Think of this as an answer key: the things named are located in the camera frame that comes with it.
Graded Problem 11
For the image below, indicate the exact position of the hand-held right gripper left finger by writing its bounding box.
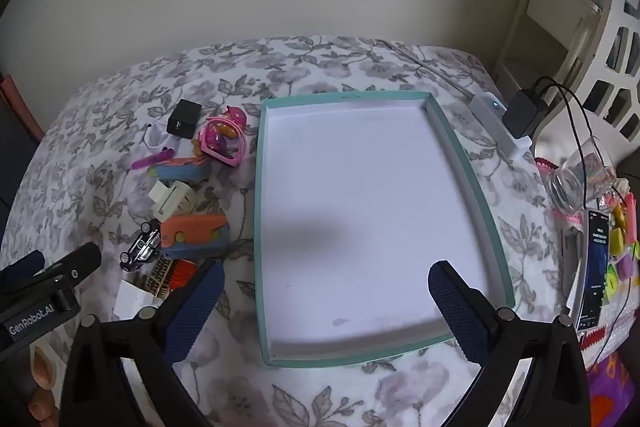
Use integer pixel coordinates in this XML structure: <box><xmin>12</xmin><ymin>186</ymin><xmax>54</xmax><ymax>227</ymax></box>
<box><xmin>60</xmin><ymin>259</ymin><xmax>226</xmax><ymax>427</ymax></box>

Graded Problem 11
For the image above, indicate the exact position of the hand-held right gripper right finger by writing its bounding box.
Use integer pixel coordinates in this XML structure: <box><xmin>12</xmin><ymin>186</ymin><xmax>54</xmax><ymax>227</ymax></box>
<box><xmin>427</xmin><ymin>259</ymin><xmax>593</xmax><ymax>427</ymax></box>

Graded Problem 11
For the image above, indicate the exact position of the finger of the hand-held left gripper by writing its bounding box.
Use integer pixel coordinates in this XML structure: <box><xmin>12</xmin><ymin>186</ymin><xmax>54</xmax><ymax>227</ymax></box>
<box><xmin>0</xmin><ymin>249</ymin><xmax>46</xmax><ymax>290</ymax></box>
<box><xmin>30</xmin><ymin>241</ymin><xmax>102</xmax><ymax>293</ymax></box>

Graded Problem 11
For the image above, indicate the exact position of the red glue tube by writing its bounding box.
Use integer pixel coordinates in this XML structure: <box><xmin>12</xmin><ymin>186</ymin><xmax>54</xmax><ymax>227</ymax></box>
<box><xmin>170</xmin><ymin>259</ymin><xmax>201</xmax><ymax>293</ymax></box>

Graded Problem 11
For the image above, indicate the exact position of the gold black patterned bracelet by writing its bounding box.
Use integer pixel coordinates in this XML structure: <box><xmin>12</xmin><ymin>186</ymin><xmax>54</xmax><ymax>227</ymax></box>
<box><xmin>134</xmin><ymin>257</ymin><xmax>176</xmax><ymax>300</ymax></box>

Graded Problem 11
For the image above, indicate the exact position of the white cube charger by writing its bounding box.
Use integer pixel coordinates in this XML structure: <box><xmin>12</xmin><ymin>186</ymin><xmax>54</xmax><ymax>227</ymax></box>
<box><xmin>113</xmin><ymin>279</ymin><xmax>163</xmax><ymax>322</ymax></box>

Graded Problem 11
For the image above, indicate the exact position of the black toy car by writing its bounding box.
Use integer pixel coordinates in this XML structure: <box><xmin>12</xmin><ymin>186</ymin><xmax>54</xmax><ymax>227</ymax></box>
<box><xmin>120</xmin><ymin>219</ymin><xmax>162</xmax><ymax>272</ymax></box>

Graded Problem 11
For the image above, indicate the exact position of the cream plug adapter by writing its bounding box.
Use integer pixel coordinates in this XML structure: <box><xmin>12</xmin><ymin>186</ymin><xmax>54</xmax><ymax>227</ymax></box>
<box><xmin>148</xmin><ymin>179</ymin><xmax>195</xmax><ymax>215</ymax></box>

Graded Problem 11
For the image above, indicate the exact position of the teal cardboard box tray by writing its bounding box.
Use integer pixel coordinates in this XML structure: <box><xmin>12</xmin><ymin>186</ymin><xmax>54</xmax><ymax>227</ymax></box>
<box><xmin>252</xmin><ymin>91</ymin><xmax>517</xmax><ymax>369</ymax></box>

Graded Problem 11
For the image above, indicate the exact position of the black power adapter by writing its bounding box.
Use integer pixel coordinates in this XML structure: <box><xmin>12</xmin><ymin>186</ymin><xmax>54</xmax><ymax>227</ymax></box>
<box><xmin>167</xmin><ymin>99</ymin><xmax>202</xmax><ymax>140</ymax></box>

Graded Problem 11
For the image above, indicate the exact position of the person's left hand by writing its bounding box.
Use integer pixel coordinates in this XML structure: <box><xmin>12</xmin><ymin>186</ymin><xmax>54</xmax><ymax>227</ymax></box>
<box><xmin>27</xmin><ymin>342</ymin><xmax>68</xmax><ymax>423</ymax></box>

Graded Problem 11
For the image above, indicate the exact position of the floral blanket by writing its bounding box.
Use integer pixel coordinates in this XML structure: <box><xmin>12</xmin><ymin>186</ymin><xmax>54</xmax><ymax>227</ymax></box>
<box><xmin>0</xmin><ymin>36</ymin><xmax>591</xmax><ymax>427</ymax></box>

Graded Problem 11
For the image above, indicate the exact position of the white flat device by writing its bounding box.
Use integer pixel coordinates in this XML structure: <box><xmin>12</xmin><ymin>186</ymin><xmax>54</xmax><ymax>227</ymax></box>
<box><xmin>561</xmin><ymin>224</ymin><xmax>586</xmax><ymax>313</ymax></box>

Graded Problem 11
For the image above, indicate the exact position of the purple plastic stick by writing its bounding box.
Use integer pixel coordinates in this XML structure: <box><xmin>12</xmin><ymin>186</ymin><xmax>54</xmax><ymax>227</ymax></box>
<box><xmin>132</xmin><ymin>148</ymin><xmax>174</xmax><ymax>169</ymax></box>

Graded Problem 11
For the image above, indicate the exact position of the smartphone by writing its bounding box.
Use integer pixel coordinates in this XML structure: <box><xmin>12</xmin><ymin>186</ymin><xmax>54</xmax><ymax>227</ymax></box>
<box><xmin>575</xmin><ymin>208</ymin><xmax>613</xmax><ymax>333</ymax></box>

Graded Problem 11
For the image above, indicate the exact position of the purple patterned cloth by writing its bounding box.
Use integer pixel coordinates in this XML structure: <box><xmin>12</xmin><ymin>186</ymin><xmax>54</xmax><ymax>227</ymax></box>
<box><xmin>585</xmin><ymin>347</ymin><xmax>633</xmax><ymax>413</ymax></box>

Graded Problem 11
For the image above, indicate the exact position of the pink plastic toy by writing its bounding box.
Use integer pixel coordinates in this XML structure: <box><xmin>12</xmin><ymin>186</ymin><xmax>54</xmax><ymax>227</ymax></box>
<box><xmin>200</xmin><ymin>106</ymin><xmax>247</xmax><ymax>168</ymax></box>

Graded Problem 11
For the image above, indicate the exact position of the clear glass cup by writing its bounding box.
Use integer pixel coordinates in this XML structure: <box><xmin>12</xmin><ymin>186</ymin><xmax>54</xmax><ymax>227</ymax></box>
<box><xmin>547</xmin><ymin>136</ymin><xmax>618</xmax><ymax>214</ymax></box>

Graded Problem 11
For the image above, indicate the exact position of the pile of colourful toy blocks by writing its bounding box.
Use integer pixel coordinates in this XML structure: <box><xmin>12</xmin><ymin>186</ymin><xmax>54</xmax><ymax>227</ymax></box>
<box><xmin>600</xmin><ymin>192</ymin><xmax>640</xmax><ymax>308</ymax></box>

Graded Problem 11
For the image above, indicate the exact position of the white power strip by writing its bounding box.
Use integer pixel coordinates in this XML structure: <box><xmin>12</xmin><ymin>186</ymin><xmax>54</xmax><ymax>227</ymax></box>
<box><xmin>469</xmin><ymin>91</ymin><xmax>533</xmax><ymax>158</ymax></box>

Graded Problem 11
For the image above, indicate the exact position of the black plugged charger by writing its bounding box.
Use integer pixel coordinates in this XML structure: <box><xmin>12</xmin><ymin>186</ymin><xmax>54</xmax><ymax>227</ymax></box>
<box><xmin>501</xmin><ymin>88</ymin><xmax>551</xmax><ymax>140</ymax></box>

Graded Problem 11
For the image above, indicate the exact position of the white plastic shelf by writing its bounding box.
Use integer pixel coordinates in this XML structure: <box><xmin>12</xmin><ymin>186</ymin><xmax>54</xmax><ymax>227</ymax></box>
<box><xmin>492</xmin><ymin>0</ymin><xmax>603</xmax><ymax>98</ymax></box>

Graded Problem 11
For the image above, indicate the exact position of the reddish brown wooden frame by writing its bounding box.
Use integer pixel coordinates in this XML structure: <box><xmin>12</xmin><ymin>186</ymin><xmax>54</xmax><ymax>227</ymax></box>
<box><xmin>0</xmin><ymin>74</ymin><xmax>46</xmax><ymax>142</ymax></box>

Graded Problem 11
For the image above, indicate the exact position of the black cable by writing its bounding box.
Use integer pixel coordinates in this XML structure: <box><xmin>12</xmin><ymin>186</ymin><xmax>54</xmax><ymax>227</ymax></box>
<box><xmin>530</xmin><ymin>77</ymin><xmax>640</xmax><ymax>358</ymax></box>

